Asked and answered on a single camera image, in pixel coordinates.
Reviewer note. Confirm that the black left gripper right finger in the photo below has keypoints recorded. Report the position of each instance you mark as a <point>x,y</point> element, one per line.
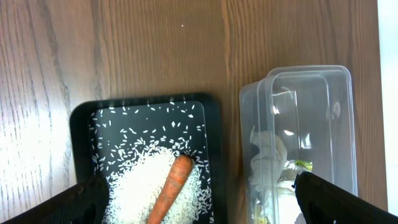
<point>322,202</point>

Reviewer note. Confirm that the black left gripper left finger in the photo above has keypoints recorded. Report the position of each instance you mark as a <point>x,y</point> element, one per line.
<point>83,203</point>

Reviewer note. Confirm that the yellow snack wrapper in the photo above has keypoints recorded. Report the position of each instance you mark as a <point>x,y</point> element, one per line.
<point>308,166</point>

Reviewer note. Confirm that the silver foil wrapper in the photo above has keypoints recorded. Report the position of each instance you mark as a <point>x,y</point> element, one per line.
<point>288,208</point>

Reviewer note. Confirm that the white tissue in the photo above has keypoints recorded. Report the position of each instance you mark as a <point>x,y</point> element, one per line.
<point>267,166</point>

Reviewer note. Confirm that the pile of white rice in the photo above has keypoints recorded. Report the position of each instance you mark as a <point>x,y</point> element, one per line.
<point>133,192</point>

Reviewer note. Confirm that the orange carrot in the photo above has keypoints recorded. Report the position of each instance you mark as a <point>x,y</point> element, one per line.
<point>178,175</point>

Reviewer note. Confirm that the black waste tray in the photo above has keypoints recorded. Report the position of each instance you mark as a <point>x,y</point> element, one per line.
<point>81,130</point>

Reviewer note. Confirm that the clear plastic bin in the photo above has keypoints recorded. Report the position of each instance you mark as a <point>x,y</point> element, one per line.
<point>311,109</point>

